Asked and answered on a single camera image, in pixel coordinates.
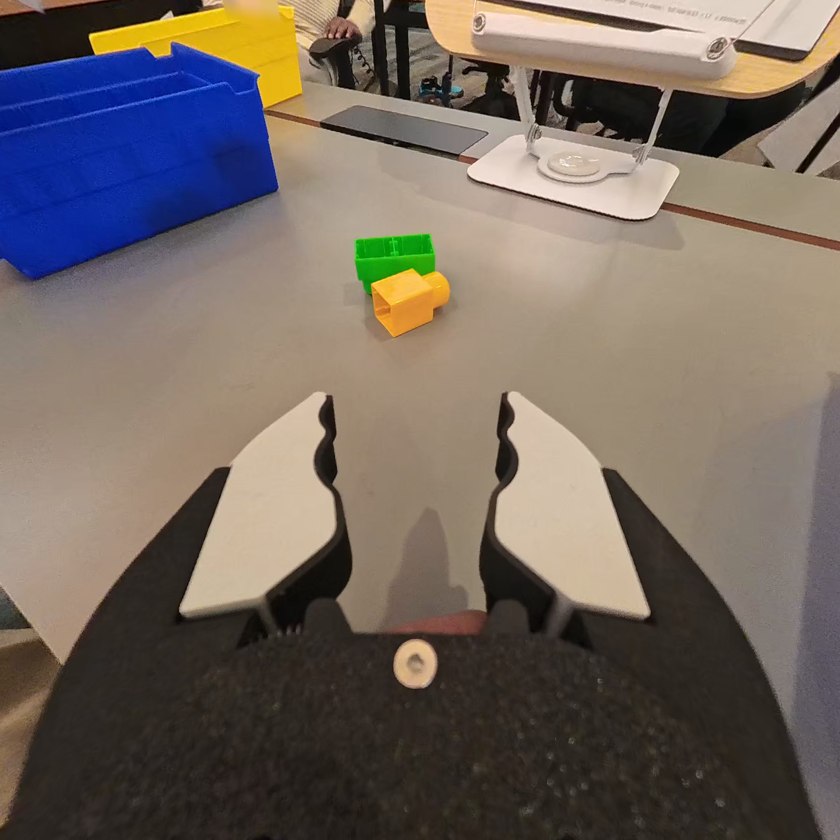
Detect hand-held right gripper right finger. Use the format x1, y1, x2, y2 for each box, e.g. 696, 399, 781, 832
479, 392, 653, 622

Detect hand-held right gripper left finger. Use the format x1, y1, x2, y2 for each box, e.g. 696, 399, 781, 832
178, 392, 353, 622

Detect yellow toy building block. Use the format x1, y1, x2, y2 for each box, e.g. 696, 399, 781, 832
371, 269, 451, 338

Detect green toy building block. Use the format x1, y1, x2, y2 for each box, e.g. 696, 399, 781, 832
355, 234, 437, 292

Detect blue plastic bin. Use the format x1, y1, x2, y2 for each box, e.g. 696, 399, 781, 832
0, 44, 279, 280

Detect white book stand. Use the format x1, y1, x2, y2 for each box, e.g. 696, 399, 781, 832
469, 14, 739, 220

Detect black flat panel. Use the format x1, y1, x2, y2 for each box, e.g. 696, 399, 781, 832
322, 105, 489, 156

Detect white angled panel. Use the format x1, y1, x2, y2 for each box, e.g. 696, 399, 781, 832
762, 79, 840, 178

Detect yellow plastic bin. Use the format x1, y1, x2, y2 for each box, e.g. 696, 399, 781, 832
90, 7, 303, 109

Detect printed instruction sheet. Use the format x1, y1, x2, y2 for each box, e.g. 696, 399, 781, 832
525, 0, 840, 60

